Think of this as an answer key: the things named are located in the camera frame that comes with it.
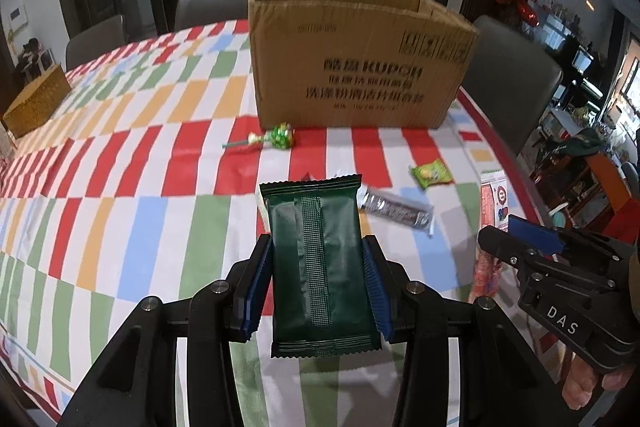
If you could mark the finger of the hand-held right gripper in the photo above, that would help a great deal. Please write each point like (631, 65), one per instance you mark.
(535, 232)
(500, 247)

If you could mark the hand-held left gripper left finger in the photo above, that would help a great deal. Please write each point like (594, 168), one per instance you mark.
(252, 297)

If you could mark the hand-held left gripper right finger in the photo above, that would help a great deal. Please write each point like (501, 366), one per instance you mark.
(375, 297)

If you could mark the white pink printed packet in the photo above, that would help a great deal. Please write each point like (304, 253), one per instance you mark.
(490, 202)

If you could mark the dark green snack packet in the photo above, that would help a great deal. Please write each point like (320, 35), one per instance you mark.
(320, 267)

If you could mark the brown cardboard box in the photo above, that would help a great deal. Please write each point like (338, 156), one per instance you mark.
(350, 72)

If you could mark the person's right hand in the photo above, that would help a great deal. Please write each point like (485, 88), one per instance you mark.
(580, 387)

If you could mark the silver dark bar packet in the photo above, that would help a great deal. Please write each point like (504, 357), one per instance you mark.
(395, 207)

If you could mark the dark green cloth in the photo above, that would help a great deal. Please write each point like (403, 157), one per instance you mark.
(572, 144)

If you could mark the small green candy packet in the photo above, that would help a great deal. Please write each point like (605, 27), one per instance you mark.
(431, 173)

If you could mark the grey dining chair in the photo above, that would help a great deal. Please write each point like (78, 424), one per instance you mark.
(210, 7)
(515, 77)
(95, 39)

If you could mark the green wrapped lollipop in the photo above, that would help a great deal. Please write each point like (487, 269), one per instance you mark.
(280, 137)

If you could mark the colourful striped tablecloth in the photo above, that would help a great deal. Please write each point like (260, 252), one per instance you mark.
(125, 187)

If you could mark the woven basket box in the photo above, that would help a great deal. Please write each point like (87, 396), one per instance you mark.
(35, 102)

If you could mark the small white shelf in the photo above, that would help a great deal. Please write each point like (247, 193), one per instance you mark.
(32, 59)

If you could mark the white wall intercom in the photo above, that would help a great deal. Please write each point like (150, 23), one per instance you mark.
(17, 17)

